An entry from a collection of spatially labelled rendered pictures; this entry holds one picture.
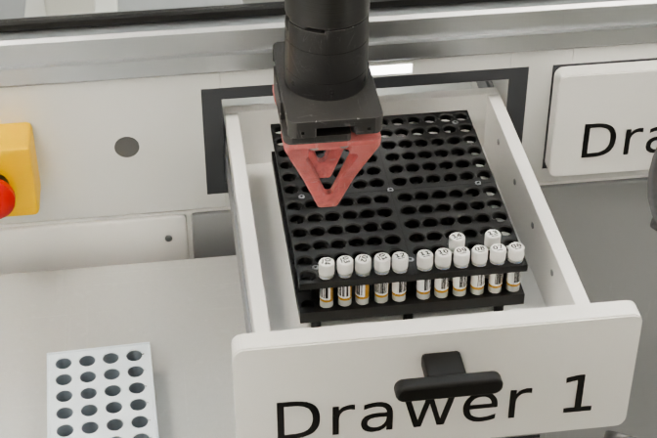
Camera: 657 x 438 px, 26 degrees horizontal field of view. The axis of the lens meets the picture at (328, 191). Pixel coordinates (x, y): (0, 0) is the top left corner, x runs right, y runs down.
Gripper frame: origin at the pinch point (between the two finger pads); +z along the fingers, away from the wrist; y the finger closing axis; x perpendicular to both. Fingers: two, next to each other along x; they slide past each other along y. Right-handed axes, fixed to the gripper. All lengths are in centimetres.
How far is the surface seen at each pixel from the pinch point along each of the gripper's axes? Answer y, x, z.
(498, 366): -12.1, -10.9, 8.2
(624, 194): 21.1, -32.3, 20.5
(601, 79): 19.9, -27.7, 6.2
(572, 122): 19.7, -25.5, 10.6
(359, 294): -1.8, -2.6, 9.7
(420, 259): -1.8, -7.2, 6.7
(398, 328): -11.1, -3.8, 4.6
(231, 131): 20.1, 5.4, 9.3
